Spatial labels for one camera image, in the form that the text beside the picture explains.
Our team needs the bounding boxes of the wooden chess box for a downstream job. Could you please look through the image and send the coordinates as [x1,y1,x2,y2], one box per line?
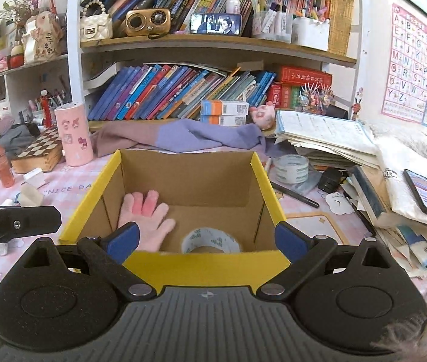
[11,126,64,174]

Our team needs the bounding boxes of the pink spray bottle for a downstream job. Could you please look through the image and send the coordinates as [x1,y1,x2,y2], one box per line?
[0,133,16,188]

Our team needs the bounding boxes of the white tape roll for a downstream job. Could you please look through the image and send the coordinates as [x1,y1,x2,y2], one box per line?
[181,227,243,253]

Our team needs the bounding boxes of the colourful toy figurines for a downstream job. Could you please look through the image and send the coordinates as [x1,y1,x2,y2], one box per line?
[298,79,335,114]

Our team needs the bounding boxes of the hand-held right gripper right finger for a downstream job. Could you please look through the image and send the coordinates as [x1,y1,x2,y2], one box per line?
[255,222,400,302]

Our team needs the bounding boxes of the black pen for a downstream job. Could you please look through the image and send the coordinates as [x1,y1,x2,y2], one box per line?
[270,181,320,209]

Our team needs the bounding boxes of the cup of pens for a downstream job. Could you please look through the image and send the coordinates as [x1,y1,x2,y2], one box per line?
[28,88,67,127]

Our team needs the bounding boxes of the pink alphabet poster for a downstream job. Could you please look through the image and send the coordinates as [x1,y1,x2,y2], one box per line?
[380,3,427,124]

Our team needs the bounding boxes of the gold retro radio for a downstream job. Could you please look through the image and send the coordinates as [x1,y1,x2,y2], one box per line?
[125,8,171,37]

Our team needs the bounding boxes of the yellow cardboard box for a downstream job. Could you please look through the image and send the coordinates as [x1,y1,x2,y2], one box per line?
[58,149,290,298]

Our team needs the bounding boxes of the row of colourful paperback books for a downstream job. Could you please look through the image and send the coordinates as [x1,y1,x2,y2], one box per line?
[108,0,259,34]

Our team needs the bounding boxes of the pink plush hand toy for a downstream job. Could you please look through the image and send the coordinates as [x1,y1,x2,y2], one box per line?
[117,190,176,252]

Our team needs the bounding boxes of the white tote bag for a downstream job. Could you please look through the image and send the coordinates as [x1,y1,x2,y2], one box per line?
[376,136,427,230]

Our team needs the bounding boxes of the beige plush doll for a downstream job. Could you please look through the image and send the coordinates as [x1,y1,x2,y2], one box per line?
[23,11,65,65]

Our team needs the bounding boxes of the grey fabric bag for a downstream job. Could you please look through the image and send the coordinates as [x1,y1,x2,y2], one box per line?
[0,117,42,163]

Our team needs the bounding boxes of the black smartphone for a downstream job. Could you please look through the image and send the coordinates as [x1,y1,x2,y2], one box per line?
[403,169,427,221]

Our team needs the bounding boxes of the pink plush pig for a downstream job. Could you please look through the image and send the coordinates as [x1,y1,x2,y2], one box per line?
[249,102,276,131]

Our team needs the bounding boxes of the white quilted purse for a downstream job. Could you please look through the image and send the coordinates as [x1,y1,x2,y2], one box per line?
[79,0,113,40]

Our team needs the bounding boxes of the smartphone showing video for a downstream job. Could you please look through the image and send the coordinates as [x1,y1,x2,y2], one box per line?
[190,12,242,36]

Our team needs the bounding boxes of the clear tape roll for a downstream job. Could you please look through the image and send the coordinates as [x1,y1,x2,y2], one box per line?
[274,154,310,185]

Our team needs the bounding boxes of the clear marker holder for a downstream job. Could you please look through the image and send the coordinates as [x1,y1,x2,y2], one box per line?
[251,2,293,44]

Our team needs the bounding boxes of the white storage tub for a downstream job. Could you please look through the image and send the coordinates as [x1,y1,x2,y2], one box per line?
[292,17,330,51]

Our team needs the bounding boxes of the pile of books and papers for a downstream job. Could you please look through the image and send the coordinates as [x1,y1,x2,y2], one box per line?
[344,166,427,276]

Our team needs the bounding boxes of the stack of white papers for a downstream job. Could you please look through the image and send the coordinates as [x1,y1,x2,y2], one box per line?
[274,110,380,167]

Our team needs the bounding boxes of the white cloud-shaped pad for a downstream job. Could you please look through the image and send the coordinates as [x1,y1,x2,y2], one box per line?
[321,192,354,215]

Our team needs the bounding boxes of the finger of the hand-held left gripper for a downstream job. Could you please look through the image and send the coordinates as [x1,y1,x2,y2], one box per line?
[0,205,62,255]

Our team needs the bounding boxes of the pink cylindrical container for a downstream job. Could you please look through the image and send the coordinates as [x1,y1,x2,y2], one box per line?
[54,102,94,167]

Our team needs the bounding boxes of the cream rubber block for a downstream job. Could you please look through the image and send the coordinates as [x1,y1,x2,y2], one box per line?
[20,184,44,206]

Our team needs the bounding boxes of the orange and blue carton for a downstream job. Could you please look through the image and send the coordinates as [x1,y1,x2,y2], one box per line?
[202,115,247,127]
[201,100,249,116]

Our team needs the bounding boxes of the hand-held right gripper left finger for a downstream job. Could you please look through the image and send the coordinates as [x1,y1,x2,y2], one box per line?
[24,222,157,302]

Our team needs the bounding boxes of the thick red dictionary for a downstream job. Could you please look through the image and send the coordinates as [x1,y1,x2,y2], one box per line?
[276,66,333,84]

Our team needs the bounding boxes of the row of blue children's books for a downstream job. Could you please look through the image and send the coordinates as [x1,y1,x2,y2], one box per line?
[87,64,276,121]

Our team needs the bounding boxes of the woven bamboo box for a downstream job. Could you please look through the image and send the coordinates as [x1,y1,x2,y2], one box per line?
[327,0,355,57]

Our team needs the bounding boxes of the purple and mauve cloth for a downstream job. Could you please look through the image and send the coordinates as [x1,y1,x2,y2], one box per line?
[91,118,271,159]

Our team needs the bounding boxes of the white desk mat orange border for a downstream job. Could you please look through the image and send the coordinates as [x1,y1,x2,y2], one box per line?
[284,211,373,251]

